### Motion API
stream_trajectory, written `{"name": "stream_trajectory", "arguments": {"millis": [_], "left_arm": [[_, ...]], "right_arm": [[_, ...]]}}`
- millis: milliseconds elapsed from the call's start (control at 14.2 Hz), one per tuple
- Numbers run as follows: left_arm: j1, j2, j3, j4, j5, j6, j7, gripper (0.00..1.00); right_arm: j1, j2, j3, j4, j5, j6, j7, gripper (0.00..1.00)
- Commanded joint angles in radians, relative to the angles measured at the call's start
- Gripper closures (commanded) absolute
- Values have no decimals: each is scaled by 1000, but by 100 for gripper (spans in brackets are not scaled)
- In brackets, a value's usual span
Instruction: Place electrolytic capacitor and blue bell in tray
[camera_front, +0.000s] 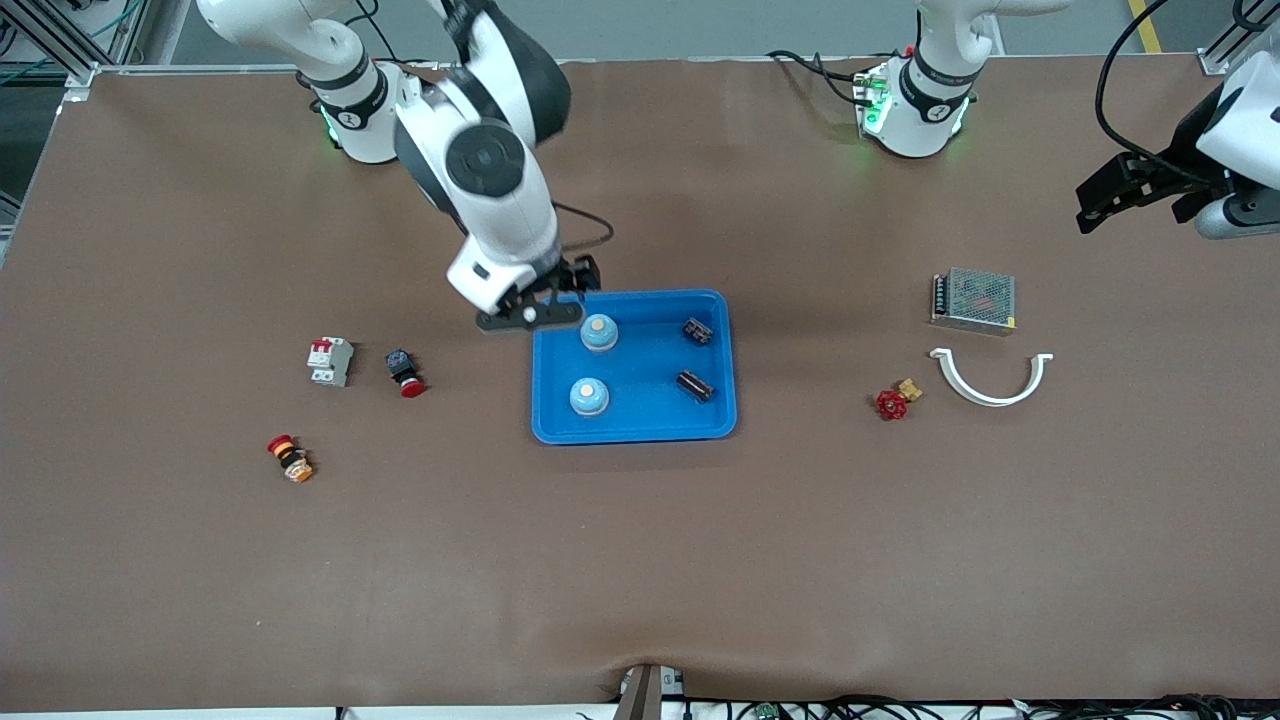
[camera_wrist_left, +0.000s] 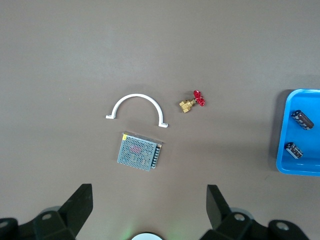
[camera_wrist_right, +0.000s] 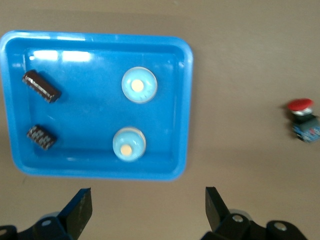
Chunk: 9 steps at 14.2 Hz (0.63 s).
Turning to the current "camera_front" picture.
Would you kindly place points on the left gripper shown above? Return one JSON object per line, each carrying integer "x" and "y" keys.
{"x": 1188, "y": 146}

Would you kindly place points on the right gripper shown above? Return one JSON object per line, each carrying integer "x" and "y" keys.
{"x": 572, "y": 273}

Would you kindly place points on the light blue call bell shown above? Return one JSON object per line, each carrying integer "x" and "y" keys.
{"x": 588, "y": 398}
{"x": 598, "y": 335}

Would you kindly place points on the small black terminal block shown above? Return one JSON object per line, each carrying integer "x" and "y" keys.
{"x": 698, "y": 331}

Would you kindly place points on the dark brown rectangular component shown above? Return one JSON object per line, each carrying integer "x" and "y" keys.
{"x": 696, "y": 386}

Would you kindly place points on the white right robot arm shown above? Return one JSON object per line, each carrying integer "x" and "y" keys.
{"x": 520, "y": 215}

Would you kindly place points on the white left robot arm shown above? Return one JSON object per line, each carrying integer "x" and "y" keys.
{"x": 935, "y": 90}

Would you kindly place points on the blue plastic tray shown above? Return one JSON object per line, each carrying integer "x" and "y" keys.
{"x": 640, "y": 360}

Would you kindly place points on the black red emergency stop button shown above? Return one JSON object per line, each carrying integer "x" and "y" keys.
{"x": 403, "y": 370}

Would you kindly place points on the metal mesh power supply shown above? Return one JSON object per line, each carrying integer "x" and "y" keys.
{"x": 975, "y": 300}

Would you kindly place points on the white half-round pipe clamp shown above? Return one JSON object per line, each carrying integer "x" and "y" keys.
{"x": 990, "y": 400}

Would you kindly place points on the brass valve red handwheel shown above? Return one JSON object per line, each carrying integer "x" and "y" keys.
{"x": 891, "y": 405}

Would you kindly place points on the silver aluminium frame post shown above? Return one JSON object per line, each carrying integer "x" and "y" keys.
{"x": 1225, "y": 50}

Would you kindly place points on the white circuit breaker red switch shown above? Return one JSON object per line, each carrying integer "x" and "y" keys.
{"x": 330, "y": 362}

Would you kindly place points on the red yellow push button switch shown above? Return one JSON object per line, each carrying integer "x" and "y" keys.
{"x": 290, "y": 458}

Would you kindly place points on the silver table edge rail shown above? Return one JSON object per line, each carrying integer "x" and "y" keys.
{"x": 200, "y": 68}

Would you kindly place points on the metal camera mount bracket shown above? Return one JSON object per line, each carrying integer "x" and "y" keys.
{"x": 645, "y": 695}

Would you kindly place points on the black aluminium frame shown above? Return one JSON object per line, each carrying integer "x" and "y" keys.
{"x": 55, "y": 38}

